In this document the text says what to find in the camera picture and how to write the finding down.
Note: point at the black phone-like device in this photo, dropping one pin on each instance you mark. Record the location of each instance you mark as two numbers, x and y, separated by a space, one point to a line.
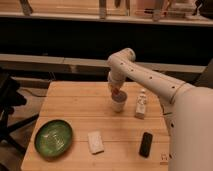
146 143

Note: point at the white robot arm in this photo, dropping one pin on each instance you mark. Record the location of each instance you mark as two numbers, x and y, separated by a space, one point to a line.
191 139

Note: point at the white sponge block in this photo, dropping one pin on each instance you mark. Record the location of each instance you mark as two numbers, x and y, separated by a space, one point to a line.
95 142

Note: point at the small white plastic bottle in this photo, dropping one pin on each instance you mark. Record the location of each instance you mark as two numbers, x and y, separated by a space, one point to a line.
141 104

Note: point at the green glass bowl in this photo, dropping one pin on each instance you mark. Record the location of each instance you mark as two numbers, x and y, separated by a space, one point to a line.
53 138

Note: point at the black office chair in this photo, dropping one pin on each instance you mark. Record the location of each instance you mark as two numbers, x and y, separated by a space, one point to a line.
9 98

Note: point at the red pepper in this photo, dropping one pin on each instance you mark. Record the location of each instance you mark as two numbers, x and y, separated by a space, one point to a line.
116 91

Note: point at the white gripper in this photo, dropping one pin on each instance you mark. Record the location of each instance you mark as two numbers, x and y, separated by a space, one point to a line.
115 81

